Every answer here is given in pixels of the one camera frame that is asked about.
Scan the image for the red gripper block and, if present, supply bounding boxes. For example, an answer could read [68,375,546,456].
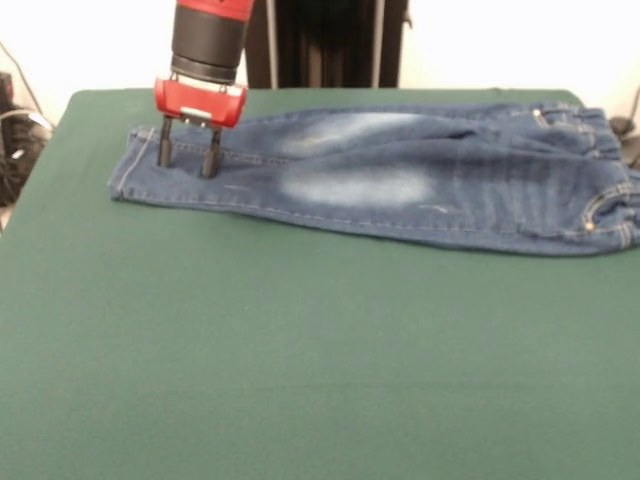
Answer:
[153,76,249,180]

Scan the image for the blue denim jeans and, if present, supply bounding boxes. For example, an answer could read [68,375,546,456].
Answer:
[107,101,640,257]

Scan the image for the dark green table cloth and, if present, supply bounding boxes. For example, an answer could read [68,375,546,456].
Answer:
[0,88,640,480]

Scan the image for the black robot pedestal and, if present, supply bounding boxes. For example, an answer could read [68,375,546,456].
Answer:
[243,0,414,90]

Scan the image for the thin grey cable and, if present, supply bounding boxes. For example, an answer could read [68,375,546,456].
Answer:
[0,42,51,126]

